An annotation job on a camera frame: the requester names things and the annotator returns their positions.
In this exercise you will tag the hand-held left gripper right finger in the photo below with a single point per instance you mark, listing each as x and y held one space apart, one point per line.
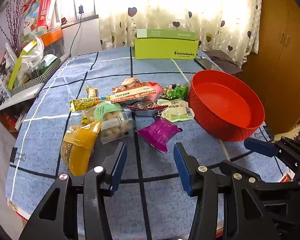
182 170

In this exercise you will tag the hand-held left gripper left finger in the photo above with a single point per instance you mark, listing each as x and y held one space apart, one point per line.
118 165

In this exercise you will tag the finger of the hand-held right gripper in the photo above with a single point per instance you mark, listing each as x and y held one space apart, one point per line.
277 187
260 146

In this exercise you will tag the clear jar green lid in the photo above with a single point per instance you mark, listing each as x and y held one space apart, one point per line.
112 127

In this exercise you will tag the purple snack packet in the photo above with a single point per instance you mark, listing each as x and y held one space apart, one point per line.
160 133

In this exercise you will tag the yellow snack bowl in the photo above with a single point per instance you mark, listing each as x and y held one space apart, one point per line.
77 150

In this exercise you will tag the red plastic basket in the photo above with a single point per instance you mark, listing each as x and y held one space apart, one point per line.
215 120

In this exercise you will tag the white green snack packet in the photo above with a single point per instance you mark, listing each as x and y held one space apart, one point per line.
177 111

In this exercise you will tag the gold snack bar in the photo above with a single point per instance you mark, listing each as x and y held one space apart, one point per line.
91 91
90 102

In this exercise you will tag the pink orange snack packet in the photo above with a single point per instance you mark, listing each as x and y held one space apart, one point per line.
140 95

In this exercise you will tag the orange white cracker packet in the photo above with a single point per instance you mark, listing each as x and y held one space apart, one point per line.
130 82

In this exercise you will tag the cream printed bedding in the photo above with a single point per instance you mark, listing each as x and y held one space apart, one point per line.
290 133

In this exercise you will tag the dark brown cloth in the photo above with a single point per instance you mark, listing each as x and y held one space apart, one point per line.
225 61

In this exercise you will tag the wooden wardrobe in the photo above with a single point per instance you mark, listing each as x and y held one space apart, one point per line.
277 55

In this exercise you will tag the grey flat device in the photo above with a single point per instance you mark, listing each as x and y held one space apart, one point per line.
206 63

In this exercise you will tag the blue checked tablecloth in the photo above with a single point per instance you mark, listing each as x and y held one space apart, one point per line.
65 80

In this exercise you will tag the striped pattern tray box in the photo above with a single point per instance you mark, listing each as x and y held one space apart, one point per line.
35 82

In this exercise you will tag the green cardboard box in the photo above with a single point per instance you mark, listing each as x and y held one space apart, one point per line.
152 50

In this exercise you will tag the white side table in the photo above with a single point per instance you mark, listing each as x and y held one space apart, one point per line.
15 100

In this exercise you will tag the yellow-green card strip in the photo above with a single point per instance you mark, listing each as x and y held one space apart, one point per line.
15 72

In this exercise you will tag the clear plastic bag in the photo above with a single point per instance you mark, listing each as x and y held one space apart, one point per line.
32 55

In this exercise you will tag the orange storage box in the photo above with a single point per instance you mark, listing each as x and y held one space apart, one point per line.
52 36

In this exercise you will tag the small red box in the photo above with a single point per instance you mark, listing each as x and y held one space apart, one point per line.
64 21

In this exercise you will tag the heart print curtain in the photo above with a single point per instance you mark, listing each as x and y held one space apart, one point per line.
165 5

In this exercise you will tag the colourful printed bag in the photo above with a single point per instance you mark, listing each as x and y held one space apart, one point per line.
31 17

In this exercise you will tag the red carton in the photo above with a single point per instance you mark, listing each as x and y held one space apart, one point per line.
43 10

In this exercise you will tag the black wall charger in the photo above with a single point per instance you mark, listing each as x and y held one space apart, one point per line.
80 9

